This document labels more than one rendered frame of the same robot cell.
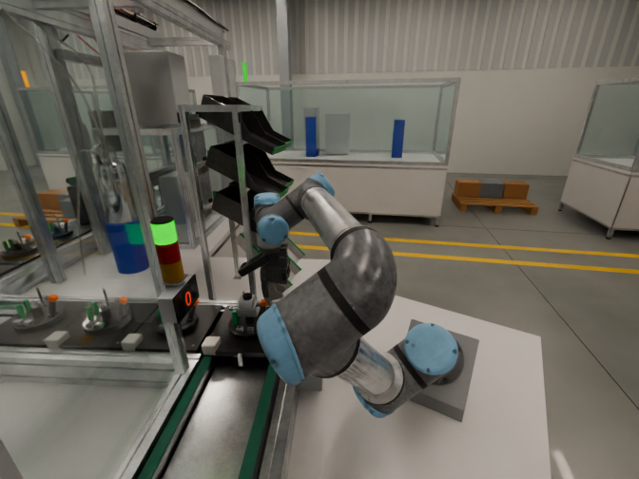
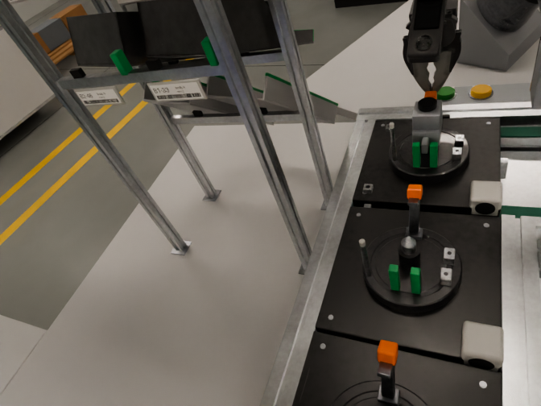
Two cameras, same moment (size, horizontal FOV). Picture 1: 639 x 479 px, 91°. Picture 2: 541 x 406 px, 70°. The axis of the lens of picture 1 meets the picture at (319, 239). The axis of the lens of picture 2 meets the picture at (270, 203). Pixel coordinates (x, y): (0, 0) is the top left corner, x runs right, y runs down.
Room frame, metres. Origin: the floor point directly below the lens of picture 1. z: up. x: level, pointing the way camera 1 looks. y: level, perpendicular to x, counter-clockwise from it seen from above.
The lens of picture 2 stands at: (0.84, 0.83, 1.51)
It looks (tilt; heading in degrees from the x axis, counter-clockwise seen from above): 44 degrees down; 304
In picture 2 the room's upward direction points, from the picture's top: 23 degrees counter-clockwise
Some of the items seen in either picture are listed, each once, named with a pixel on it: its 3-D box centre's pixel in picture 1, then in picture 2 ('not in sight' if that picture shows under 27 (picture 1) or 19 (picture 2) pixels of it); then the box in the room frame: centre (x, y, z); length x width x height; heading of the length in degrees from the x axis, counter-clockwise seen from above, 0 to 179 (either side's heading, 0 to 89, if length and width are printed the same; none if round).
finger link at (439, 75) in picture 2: (274, 295); (442, 65); (0.85, 0.14, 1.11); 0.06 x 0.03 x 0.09; 87
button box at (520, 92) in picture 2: (312, 356); (479, 105); (0.77, 0.02, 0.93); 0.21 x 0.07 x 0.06; 177
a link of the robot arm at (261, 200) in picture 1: (268, 213); not in sight; (0.86, 0.15, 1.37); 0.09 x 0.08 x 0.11; 13
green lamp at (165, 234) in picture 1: (164, 231); not in sight; (0.69, 0.36, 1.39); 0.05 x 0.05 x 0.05
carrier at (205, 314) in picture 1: (174, 314); (409, 254); (0.88, 0.49, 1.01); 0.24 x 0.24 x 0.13; 87
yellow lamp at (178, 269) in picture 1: (171, 269); not in sight; (0.69, 0.36, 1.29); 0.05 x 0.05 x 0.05
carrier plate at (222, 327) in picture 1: (250, 329); (427, 160); (0.87, 0.23, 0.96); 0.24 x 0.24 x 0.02; 87
